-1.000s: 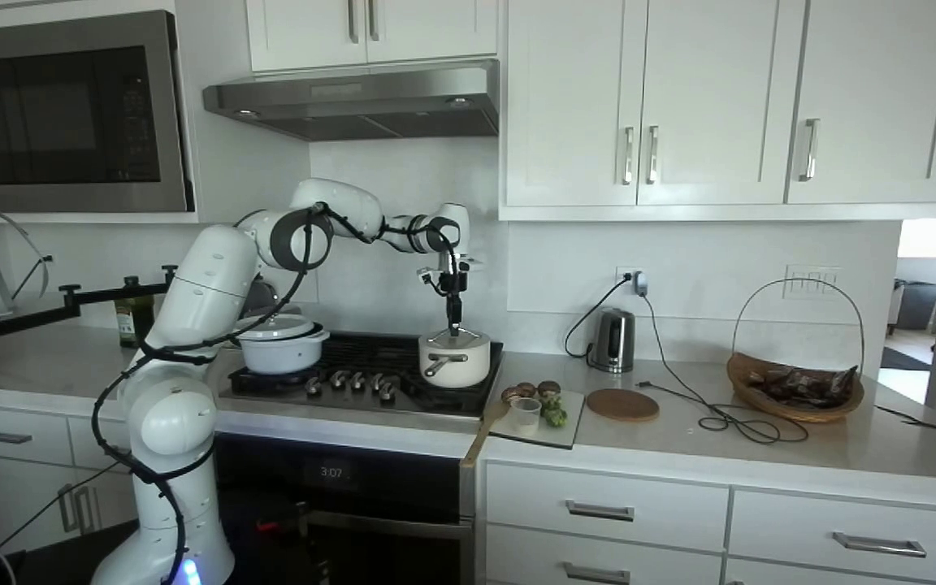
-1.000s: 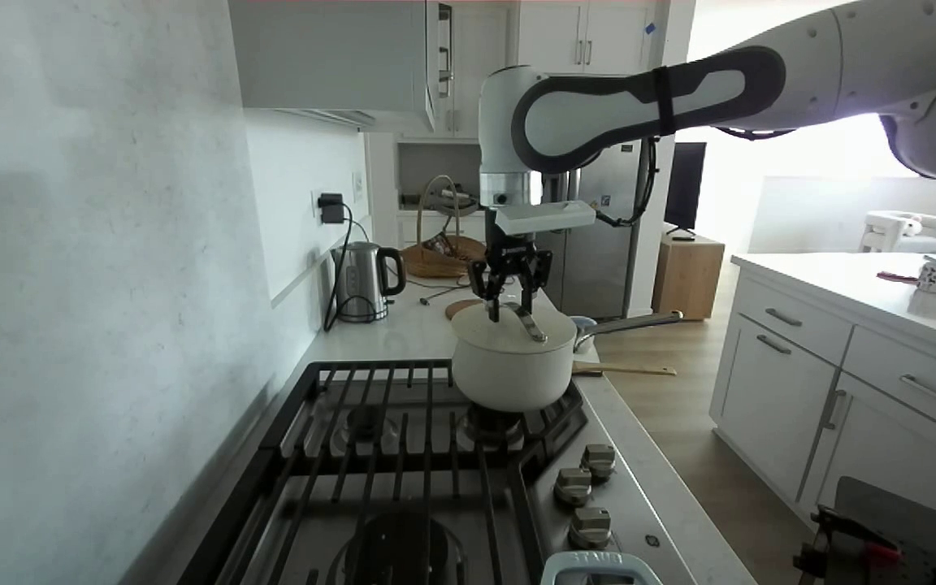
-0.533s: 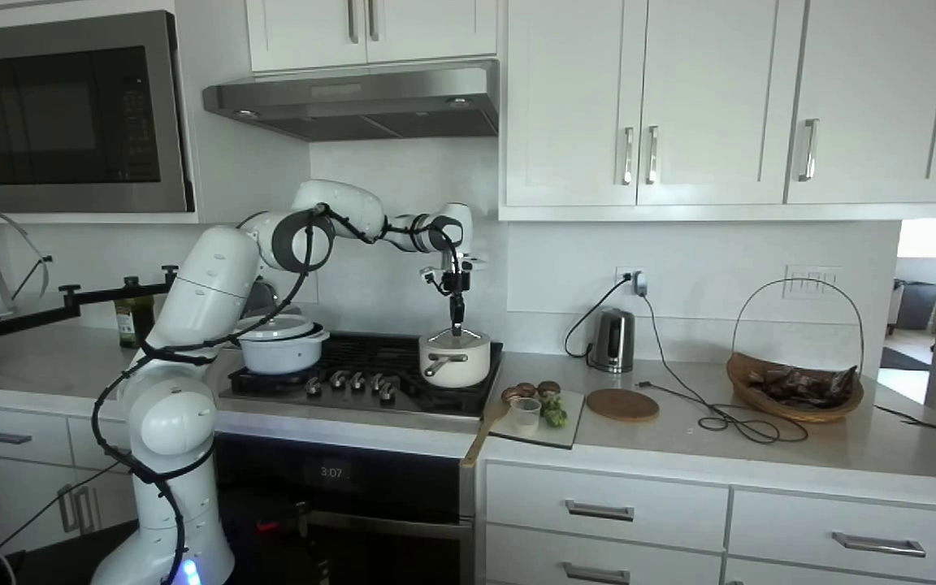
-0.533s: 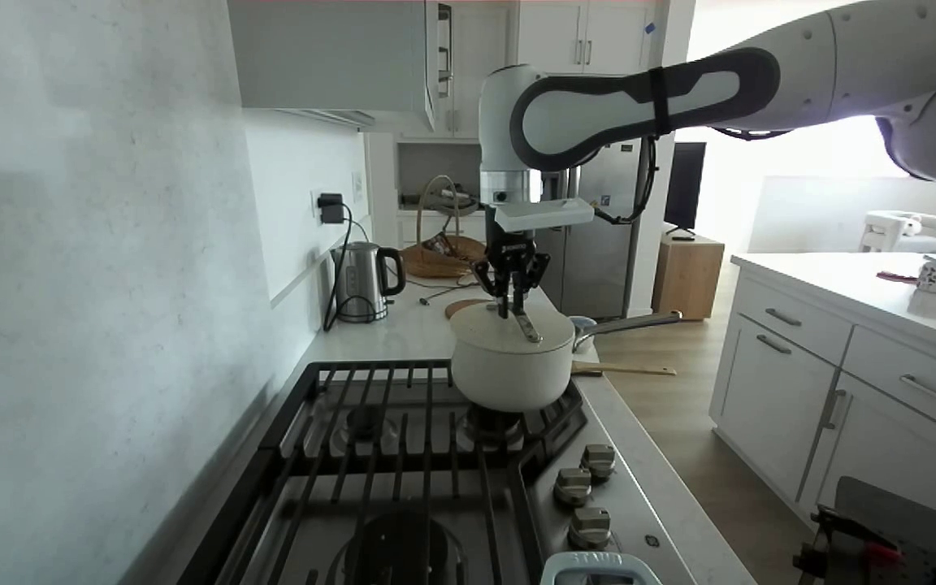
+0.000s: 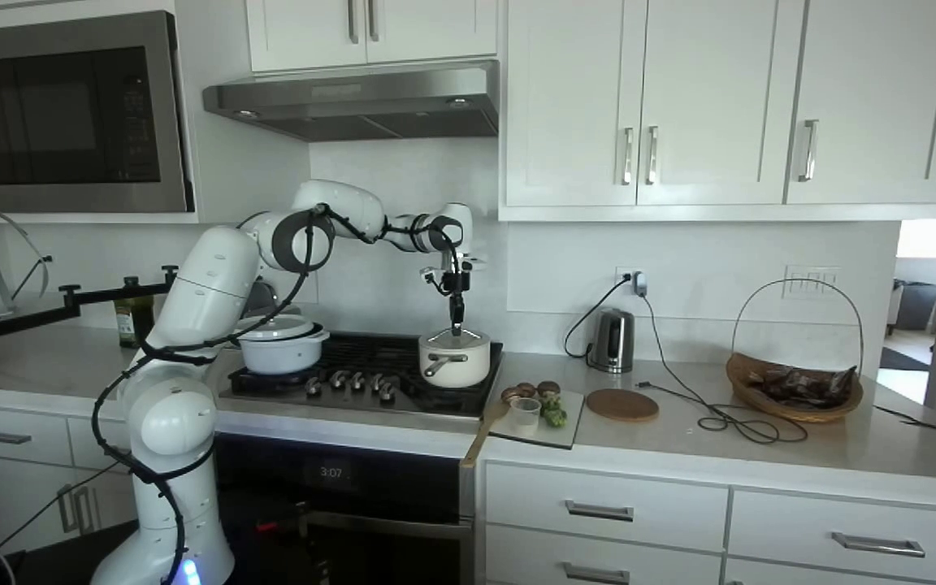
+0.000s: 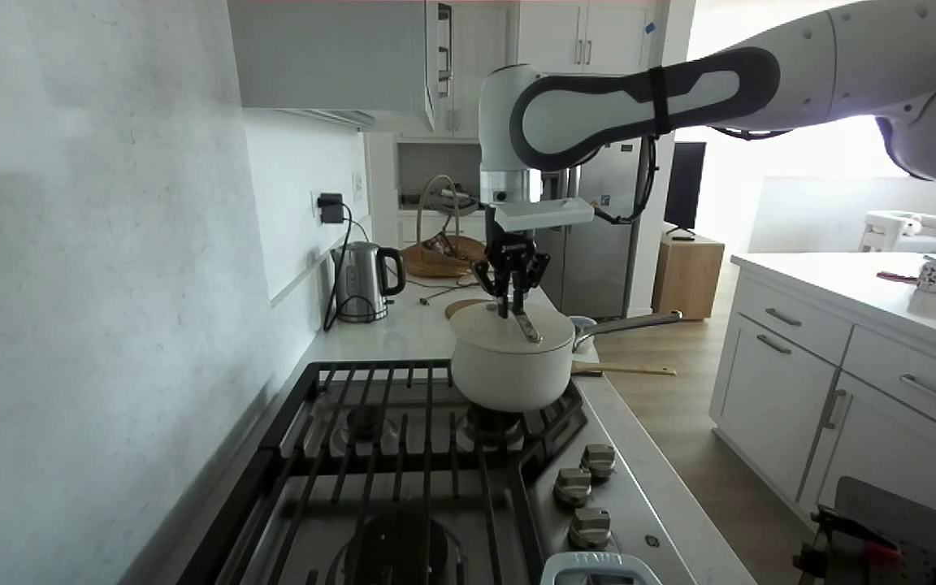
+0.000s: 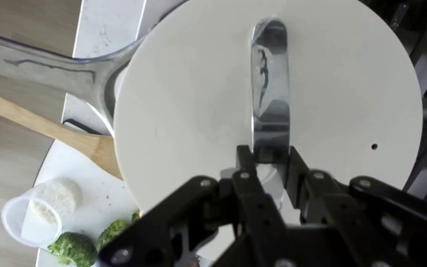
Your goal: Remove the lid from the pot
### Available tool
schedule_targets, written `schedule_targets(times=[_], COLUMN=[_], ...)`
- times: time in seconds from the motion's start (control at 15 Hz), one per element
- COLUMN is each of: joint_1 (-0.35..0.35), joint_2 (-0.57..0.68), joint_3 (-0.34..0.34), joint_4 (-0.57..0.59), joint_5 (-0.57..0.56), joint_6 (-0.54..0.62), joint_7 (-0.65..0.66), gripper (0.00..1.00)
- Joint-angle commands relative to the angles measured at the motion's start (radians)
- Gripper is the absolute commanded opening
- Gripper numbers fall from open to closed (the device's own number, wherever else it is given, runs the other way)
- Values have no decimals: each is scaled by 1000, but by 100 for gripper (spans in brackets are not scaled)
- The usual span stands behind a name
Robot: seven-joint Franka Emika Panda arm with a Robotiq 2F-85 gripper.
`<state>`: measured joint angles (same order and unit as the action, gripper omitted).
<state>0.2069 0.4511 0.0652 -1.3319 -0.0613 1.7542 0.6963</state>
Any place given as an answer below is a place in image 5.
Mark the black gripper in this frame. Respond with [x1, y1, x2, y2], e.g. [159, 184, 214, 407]
[439, 256, 471, 335]

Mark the white enamel casserole pot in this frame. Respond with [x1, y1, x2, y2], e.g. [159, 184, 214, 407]
[229, 314, 335, 379]

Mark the black gas cooktop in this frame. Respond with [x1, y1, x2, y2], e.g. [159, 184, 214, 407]
[218, 330, 507, 436]

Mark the small bowl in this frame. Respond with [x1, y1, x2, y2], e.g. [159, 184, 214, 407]
[503, 380, 546, 414]

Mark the white cutting board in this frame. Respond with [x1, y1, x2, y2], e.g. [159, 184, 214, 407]
[485, 380, 587, 453]

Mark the stainless electric kettle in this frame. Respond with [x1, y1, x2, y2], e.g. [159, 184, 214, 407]
[584, 306, 641, 379]

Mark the round cork trivet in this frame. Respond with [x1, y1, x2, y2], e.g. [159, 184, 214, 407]
[582, 386, 663, 422]

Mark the white wide base cabinet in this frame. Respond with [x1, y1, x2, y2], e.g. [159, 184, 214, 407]
[476, 453, 936, 585]

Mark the stainless range hood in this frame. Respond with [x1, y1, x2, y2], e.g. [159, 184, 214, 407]
[202, 56, 501, 147]

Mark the dark glass bottle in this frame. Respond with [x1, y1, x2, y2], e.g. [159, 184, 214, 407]
[112, 290, 159, 350]

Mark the white cabinet above hood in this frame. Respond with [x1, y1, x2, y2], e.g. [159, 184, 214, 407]
[244, 0, 501, 76]

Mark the white wide upper cabinet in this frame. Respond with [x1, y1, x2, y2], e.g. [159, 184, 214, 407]
[496, 0, 936, 228]

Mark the stainless built-in microwave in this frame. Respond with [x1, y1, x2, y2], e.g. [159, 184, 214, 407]
[0, 10, 195, 219]

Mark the white narrow base cabinet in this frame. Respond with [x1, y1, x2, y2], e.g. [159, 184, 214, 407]
[0, 399, 145, 564]

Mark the white saucepan with long handle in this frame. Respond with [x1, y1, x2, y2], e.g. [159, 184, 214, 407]
[416, 324, 496, 394]

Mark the black kettle cable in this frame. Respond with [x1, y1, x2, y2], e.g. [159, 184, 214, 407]
[560, 276, 632, 366]

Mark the white wall outlet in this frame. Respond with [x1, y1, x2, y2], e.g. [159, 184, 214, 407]
[616, 268, 649, 304]

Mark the black cable on counter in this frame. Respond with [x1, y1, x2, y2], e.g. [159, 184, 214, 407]
[632, 282, 820, 448]

